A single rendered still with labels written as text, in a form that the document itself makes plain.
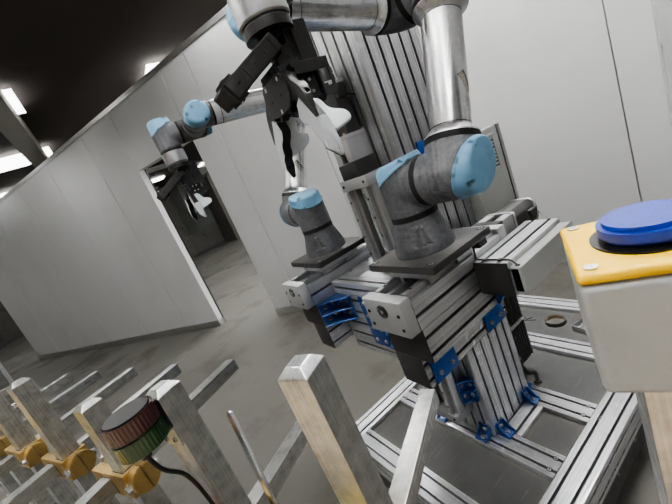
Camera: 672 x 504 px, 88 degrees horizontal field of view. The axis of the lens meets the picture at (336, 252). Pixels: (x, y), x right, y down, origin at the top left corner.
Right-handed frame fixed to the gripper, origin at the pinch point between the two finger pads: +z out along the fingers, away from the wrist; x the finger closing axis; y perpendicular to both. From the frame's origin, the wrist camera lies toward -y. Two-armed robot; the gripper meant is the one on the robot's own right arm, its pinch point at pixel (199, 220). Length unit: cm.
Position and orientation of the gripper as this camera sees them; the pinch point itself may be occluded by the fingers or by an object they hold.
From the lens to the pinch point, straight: 131.9
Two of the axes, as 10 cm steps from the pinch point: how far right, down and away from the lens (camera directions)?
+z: 3.8, 9.0, 2.3
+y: 7.6, -4.4, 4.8
